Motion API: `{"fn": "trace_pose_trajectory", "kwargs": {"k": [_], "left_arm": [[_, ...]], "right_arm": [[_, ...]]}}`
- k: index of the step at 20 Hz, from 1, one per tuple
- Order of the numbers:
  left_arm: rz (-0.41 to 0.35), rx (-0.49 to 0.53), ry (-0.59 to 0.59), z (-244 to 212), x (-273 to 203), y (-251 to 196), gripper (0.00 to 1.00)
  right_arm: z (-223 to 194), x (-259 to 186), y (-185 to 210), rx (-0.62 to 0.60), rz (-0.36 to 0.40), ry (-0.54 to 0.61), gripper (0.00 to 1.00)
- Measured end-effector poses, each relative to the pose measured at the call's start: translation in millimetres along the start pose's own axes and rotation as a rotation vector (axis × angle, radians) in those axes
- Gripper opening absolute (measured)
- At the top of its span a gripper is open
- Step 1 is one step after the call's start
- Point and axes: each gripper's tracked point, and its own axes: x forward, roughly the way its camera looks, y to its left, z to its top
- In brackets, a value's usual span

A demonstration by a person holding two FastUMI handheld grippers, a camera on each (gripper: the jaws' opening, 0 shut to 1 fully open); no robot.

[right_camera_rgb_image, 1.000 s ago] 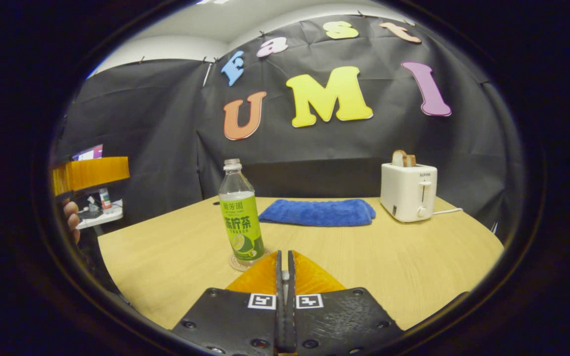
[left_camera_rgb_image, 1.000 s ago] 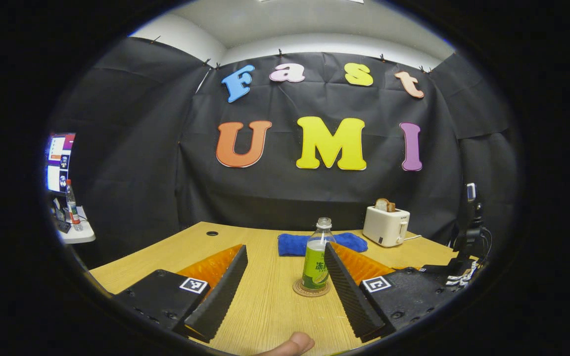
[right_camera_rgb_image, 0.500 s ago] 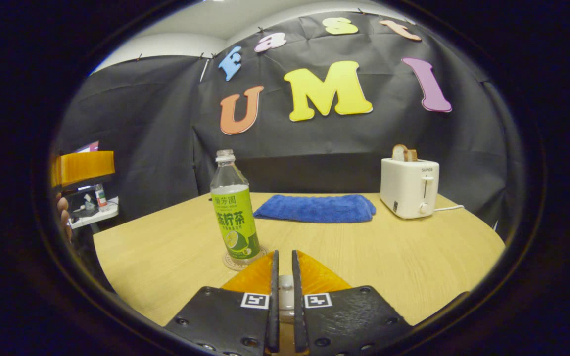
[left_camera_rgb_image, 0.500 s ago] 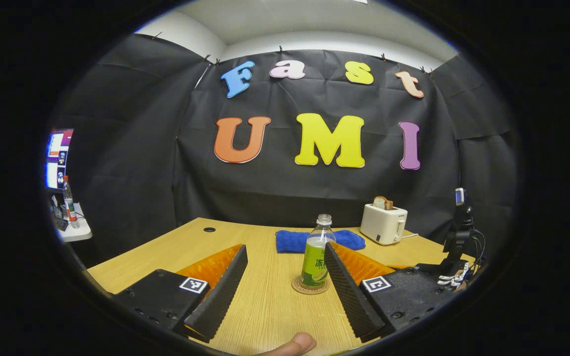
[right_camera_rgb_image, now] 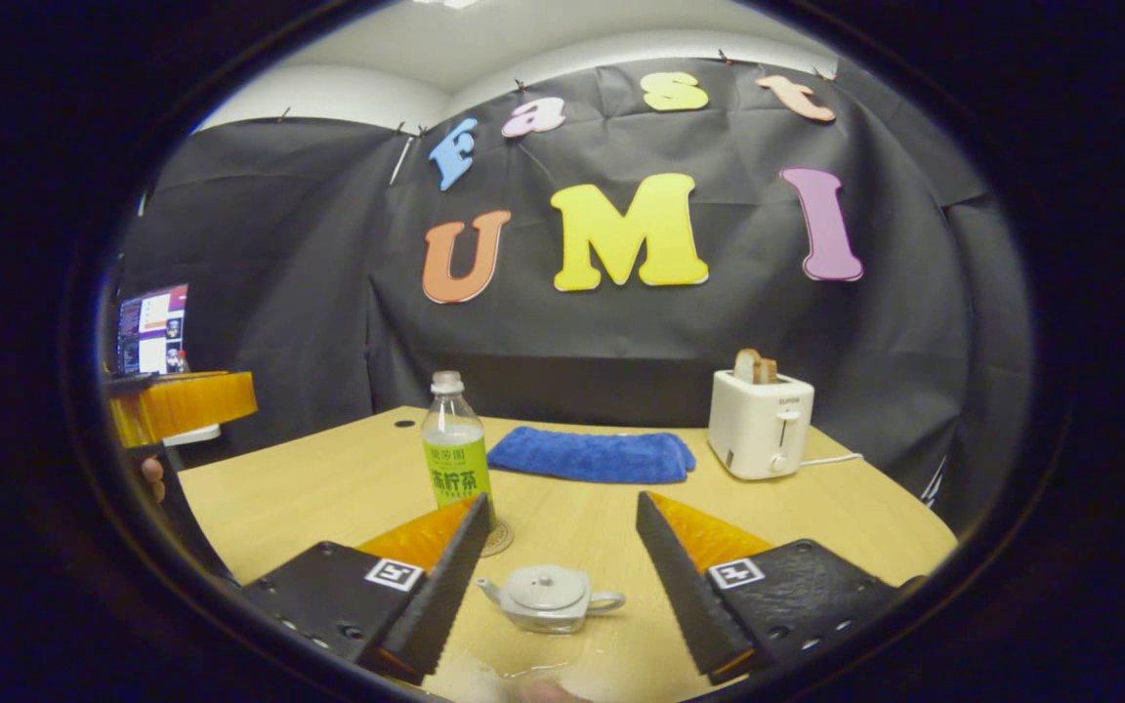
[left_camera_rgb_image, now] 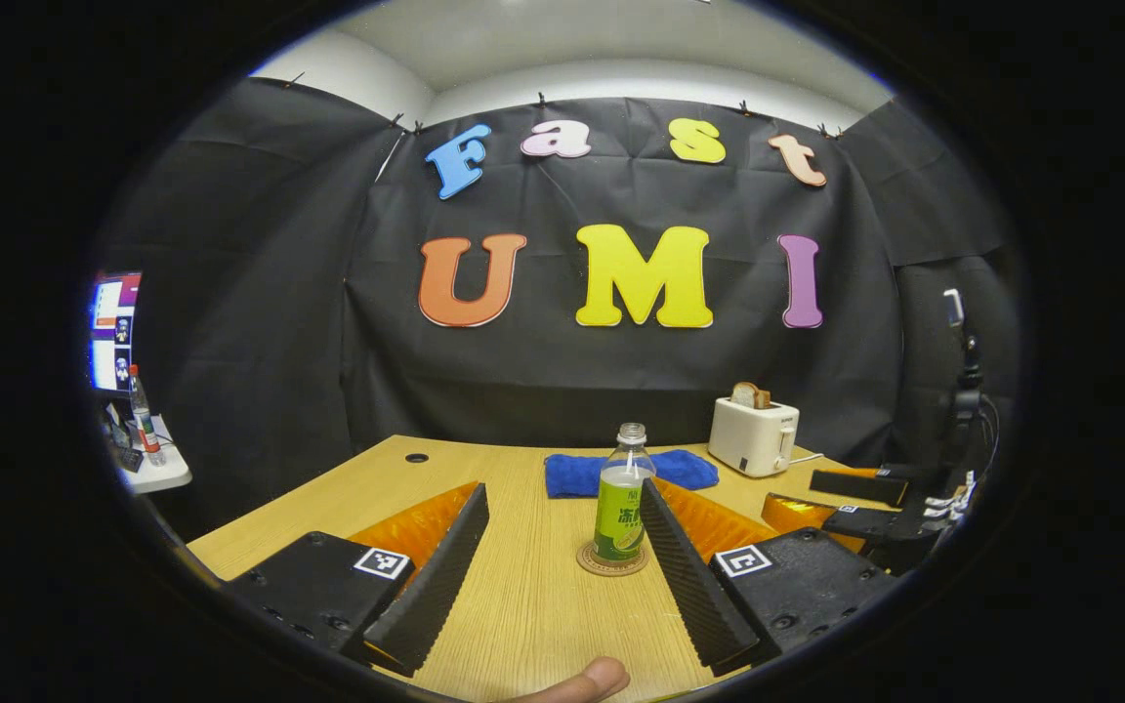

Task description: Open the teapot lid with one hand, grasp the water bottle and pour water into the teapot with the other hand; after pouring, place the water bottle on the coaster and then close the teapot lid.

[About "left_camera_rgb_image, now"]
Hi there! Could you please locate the blue folded towel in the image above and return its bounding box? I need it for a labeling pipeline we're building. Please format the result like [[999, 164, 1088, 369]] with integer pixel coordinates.
[[544, 449, 720, 499]]

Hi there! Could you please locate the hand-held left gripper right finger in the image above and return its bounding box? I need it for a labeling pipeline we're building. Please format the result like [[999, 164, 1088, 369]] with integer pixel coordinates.
[[639, 476, 900, 677]]

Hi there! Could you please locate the computer monitor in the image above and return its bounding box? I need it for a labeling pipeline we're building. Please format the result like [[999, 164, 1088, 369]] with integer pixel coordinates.
[[89, 271, 144, 394]]

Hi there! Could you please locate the round wooden coaster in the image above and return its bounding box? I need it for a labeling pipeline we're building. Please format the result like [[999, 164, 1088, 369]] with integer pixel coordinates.
[[577, 540, 649, 578]]

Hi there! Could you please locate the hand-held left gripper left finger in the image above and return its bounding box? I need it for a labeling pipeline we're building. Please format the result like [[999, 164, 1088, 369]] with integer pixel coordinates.
[[226, 481, 491, 680]]

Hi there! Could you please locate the white toaster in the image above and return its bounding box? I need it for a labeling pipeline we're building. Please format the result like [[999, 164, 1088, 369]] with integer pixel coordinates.
[[708, 396, 801, 478]]

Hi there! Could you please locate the small red-capped bottle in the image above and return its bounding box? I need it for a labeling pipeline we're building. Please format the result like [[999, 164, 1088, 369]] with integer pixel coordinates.
[[128, 364, 168, 468]]

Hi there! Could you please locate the clear green-label water bottle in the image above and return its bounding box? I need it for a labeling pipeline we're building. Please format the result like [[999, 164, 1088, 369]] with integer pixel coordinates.
[[593, 423, 657, 562]]

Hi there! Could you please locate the white side table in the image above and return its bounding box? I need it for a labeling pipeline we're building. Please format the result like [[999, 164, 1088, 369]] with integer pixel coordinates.
[[113, 415, 194, 496]]

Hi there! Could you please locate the black backdrop cloth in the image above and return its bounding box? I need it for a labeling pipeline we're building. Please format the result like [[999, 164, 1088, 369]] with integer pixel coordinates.
[[94, 76, 1022, 538]]

